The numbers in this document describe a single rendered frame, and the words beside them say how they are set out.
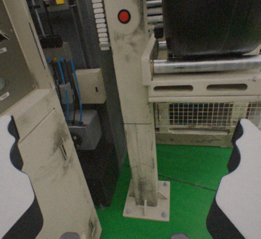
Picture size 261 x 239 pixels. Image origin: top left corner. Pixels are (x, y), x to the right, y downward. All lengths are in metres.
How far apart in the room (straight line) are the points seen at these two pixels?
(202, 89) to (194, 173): 0.92
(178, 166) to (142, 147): 0.62
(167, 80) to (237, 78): 0.21
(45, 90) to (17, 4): 0.23
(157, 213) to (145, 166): 0.35
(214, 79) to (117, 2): 0.40
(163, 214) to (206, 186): 0.35
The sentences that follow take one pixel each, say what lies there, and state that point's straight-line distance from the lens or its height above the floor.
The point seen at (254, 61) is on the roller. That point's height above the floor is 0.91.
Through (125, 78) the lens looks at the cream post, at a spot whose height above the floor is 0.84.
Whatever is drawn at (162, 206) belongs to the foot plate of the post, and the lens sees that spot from 1.33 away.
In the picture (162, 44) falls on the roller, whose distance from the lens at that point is 0.95.
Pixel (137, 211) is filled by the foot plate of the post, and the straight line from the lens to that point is 1.32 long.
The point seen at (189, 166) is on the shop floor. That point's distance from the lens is 1.55.
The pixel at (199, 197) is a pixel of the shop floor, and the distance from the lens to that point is 1.40.
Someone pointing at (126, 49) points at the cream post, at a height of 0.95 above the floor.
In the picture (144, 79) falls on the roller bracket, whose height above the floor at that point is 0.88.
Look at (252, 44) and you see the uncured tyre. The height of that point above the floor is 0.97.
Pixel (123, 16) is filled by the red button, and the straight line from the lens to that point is 0.73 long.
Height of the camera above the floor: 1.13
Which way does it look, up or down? 30 degrees down
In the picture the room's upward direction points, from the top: 8 degrees counter-clockwise
